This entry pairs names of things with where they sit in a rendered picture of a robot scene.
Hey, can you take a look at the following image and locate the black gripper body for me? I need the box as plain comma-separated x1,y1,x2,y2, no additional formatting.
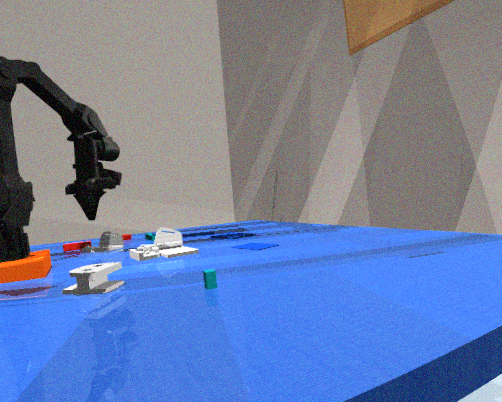
65,158,116,194

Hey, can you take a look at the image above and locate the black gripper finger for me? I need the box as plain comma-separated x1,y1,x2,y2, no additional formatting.
80,191,106,220
73,194,91,220

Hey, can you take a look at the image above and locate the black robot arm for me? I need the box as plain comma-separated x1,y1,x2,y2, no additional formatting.
0,56,120,263

